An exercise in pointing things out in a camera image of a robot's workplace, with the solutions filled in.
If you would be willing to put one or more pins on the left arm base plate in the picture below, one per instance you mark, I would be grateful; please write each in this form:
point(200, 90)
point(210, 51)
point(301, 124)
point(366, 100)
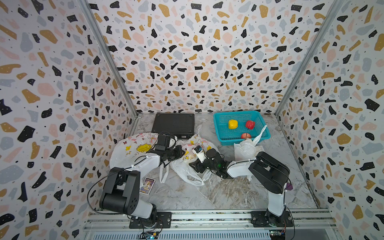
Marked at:
point(150, 220)

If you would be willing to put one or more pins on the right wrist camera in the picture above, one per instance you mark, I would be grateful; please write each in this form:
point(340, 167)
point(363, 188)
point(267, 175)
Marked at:
point(200, 153)

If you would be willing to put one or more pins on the black hard case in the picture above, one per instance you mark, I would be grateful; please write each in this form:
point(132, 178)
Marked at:
point(180, 125)

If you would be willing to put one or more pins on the red apple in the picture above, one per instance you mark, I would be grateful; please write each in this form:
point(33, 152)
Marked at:
point(246, 136)

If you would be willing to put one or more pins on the playing card box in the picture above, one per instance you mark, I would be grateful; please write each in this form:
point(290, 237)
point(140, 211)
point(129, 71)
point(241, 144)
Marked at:
point(147, 186)

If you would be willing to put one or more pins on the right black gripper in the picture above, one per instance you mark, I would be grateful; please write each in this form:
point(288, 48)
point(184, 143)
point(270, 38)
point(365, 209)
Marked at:
point(197, 165)

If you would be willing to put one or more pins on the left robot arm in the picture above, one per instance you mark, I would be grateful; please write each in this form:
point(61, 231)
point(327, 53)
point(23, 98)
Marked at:
point(121, 192)

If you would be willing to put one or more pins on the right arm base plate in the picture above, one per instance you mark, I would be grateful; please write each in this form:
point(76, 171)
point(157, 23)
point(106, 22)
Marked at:
point(264, 219)

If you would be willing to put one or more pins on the yellow toy fruit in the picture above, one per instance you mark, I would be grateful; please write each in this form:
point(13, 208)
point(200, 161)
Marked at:
point(233, 124)

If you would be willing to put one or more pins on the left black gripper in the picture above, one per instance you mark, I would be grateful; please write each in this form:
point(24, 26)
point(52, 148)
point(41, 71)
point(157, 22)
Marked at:
point(178, 149)

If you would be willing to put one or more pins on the aluminium front rail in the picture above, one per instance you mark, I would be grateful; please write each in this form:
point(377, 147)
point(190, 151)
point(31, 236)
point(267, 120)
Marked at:
point(303, 224)

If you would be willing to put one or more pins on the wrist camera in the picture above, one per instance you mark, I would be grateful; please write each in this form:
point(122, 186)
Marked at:
point(200, 153)
point(165, 142)

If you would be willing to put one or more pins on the red toy fruit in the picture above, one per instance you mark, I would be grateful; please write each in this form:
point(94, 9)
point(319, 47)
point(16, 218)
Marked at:
point(250, 125)

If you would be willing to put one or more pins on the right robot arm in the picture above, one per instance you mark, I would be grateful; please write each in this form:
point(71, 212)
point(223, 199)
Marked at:
point(271, 173)

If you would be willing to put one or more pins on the white plastic bag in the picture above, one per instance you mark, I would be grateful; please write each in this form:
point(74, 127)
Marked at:
point(181, 165)
point(137, 153)
point(245, 154)

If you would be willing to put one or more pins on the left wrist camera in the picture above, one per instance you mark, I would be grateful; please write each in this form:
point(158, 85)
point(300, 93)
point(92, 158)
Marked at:
point(165, 142)

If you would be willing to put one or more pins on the teal plastic basket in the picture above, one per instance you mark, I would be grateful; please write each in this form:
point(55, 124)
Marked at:
point(229, 137)

